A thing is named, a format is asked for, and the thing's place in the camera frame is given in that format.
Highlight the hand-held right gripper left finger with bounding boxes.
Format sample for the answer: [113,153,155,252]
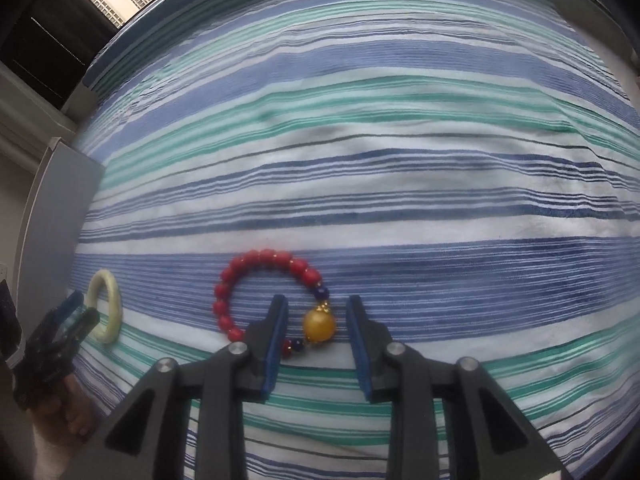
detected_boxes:
[87,294,291,480]

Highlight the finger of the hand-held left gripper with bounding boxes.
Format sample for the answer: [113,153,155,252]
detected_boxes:
[39,291,85,341]
[55,307,101,361]

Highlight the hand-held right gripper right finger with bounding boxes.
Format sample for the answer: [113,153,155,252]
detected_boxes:
[346,294,573,480]

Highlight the red bead bracelet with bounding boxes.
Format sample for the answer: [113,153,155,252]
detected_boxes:
[212,247,338,358]

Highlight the pale green jade bangle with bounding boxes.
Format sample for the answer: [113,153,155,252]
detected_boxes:
[84,269,123,345]

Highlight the white cardboard box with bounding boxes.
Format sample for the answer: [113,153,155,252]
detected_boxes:
[17,137,106,321]

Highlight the person's left hand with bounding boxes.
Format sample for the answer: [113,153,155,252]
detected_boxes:
[32,375,101,443]

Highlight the blue green striped bed sheet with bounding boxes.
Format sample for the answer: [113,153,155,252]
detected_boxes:
[75,0,640,480]

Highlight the white window sill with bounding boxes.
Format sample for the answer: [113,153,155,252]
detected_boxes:
[0,62,98,161]

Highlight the dark window frame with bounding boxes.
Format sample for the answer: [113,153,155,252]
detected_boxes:
[0,0,133,111]

